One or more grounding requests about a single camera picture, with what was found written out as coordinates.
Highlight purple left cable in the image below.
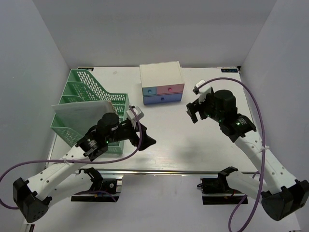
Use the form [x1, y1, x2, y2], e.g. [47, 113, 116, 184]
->
[0, 107, 144, 210]

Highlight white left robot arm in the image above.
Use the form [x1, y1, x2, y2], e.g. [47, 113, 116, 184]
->
[13, 108, 156, 223]

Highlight purple-blue wide drawer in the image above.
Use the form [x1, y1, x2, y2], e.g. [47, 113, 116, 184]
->
[143, 93, 183, 105]

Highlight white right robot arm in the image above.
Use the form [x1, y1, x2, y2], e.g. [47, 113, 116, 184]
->
[186, 89, 309, 221]

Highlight pink drawer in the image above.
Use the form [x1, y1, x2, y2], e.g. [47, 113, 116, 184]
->
[156, 84, 184, 95]

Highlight light blue drawer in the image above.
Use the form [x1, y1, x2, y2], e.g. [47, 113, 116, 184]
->
[142, 87, 157, 97]

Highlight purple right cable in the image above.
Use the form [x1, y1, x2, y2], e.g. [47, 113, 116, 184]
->
[197, 77, 267, 232]

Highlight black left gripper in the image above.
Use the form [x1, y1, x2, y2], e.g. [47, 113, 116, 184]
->
[106, 119, 156, 150]

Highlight aluminium table edge rail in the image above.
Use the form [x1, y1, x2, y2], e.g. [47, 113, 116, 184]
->
[44, 168, 261, 176]

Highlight cream drawer cabinet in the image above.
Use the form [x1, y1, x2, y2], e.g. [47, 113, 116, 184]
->
[140, 61, 184, 87]

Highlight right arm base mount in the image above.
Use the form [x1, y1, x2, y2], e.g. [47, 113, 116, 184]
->
[197, 166, 248, 205]

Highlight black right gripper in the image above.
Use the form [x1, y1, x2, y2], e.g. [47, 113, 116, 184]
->
[186, 90, 224, 123]

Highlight green file organizer rack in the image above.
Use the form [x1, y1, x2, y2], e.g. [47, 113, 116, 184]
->
[51, 69, 129, 147]

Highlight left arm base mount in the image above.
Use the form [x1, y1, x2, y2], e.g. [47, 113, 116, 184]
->
[70, 168, 122, 203]

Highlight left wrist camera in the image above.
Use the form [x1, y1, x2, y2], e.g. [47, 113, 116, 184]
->
[126, 105, 144, 128]

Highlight purple cable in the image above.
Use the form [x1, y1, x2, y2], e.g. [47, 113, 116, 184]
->
[197, 77, 267, 232]
[0, 107, 144, 210]

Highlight clear document folder with papers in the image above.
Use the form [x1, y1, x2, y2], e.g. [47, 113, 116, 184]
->
[52, 101, 116, 134]

